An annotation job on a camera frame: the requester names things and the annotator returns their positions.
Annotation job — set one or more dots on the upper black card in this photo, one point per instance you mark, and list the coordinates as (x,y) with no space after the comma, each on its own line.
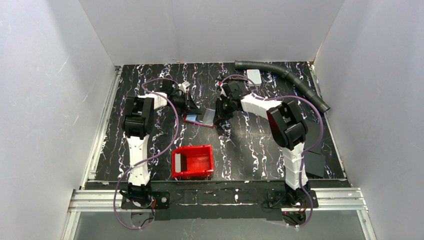
(312,136)

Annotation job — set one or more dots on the aluminium frame rail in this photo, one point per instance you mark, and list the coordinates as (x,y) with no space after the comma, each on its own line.
(228,205)

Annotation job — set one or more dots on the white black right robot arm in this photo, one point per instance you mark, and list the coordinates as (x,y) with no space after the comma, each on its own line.
(288,128)

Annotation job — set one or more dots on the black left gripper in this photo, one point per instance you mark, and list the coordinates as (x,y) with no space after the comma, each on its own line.
(187,100)

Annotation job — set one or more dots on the red plastic bin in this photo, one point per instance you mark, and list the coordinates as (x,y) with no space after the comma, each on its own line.
(196,161)

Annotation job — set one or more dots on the white rectangular box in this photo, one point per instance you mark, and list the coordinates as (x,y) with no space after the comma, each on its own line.
(255,77)

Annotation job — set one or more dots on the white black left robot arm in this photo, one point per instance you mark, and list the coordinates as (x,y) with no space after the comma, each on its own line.
(138,122)

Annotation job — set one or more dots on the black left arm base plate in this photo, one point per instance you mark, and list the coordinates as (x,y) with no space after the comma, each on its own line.
(143,197)

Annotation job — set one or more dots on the lower black card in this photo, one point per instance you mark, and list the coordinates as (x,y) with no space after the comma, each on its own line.
(314,165)

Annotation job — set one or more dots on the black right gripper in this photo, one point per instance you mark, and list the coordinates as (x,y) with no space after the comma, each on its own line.
(224,104)

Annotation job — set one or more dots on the black credit card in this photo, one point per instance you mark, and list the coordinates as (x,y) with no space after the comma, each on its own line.
(206,117)

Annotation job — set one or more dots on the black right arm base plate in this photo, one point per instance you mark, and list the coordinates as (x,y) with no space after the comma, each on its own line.
(278,199)

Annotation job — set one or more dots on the black grey pliers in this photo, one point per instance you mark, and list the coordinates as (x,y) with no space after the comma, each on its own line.
(233,77)

